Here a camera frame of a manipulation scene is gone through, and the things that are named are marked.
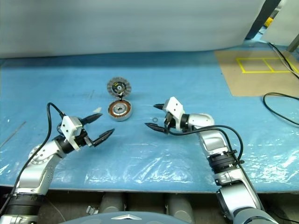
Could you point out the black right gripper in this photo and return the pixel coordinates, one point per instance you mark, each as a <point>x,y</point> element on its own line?
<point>169,122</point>

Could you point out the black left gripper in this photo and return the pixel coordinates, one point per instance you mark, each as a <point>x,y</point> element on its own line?
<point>82,139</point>

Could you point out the motor stator with copper windings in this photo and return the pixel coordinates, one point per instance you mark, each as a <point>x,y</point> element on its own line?
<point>113,110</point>

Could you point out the finned silver motor cover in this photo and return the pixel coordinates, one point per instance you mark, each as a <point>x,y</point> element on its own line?
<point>119,87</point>

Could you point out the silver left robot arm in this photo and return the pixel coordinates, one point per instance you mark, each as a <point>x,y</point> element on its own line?
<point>39,168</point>

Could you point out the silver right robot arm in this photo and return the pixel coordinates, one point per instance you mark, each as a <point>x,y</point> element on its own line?
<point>211,140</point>

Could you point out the beige tape scrap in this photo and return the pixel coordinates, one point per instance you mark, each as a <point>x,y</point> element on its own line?
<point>97,109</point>

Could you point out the blue table cover sheet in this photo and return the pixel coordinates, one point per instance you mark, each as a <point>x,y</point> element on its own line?
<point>70,81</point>

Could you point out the grey rounded cylinder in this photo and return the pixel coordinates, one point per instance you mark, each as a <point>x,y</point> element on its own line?
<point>113,203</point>
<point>178,205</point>

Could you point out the small metal clip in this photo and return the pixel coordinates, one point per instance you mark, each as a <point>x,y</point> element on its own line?
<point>91,210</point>

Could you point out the brown cardboard sheet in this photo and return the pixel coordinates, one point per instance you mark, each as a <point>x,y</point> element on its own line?
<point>245,81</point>

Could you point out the grey robot torso with chevron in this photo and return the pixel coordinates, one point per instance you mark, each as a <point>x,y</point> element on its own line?
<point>116,219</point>

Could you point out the white backdrop sheet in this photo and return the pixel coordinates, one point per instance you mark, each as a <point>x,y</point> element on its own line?
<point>116,23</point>

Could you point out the small yellow object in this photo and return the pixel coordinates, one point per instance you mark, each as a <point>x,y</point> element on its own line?
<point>268,22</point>

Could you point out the grey metal leg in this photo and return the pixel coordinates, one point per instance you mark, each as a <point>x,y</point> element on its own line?
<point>293,43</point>

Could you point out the white panel board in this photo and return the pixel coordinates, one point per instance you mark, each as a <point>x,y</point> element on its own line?
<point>285,23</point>

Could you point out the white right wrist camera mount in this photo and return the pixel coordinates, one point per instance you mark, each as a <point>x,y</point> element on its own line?
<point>174,107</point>

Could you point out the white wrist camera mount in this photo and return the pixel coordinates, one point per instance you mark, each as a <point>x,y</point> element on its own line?
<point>174,107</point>
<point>69,129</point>

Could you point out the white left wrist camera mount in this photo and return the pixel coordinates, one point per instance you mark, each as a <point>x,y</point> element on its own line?
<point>69,129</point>

